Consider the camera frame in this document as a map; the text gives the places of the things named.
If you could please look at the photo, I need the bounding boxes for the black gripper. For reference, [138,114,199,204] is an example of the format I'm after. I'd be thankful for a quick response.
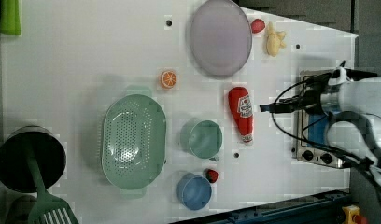
[260,73,331,115]

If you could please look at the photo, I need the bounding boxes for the red plush ketchup bottle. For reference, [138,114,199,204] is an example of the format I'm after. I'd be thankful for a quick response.
[228,87,254,143]

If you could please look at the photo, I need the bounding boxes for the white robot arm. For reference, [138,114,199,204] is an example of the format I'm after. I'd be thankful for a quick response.
[260,67,381,196]

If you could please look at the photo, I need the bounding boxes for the green oval strainer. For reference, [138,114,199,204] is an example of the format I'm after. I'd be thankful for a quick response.
[101,86,166,200]

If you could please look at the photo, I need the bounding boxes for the black toaster oven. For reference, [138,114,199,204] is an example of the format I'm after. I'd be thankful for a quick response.
[295,70,346,169]

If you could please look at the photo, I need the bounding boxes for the yellow plush banana bunch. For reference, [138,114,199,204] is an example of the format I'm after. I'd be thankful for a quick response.
[266,22,287,57]

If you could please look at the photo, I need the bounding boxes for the green mug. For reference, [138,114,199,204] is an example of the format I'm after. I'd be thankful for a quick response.
[180,119,223,161]

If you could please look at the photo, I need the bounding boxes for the red plush strawberry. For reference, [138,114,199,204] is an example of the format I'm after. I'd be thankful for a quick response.
[251,19,266,34]

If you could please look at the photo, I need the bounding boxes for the lavender round plate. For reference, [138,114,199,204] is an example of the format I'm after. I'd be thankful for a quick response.
[190,0,252,77]

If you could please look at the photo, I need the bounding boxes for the small red toy fruit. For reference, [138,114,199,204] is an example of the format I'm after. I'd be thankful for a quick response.
[205,169,219,183]

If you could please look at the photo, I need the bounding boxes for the orange slice toy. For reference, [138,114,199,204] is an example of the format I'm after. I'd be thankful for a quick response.
[160,70,177,89]

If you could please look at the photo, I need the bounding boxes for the blue cup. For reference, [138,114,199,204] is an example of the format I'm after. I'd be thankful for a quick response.
[176,173,212,211]

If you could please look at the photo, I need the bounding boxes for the green slotted spatula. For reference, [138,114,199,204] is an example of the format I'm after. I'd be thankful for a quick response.
[23,141,79,224]

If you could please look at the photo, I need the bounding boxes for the black utensil cup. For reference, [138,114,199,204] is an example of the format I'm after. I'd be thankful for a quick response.
[0,126,66,193]

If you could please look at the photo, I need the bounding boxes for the green bottle white cap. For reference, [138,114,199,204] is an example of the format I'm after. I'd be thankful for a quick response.
[0,0,21,36]

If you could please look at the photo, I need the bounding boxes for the blue metal frame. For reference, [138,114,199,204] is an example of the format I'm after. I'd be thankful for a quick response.
[171,190,351,224]

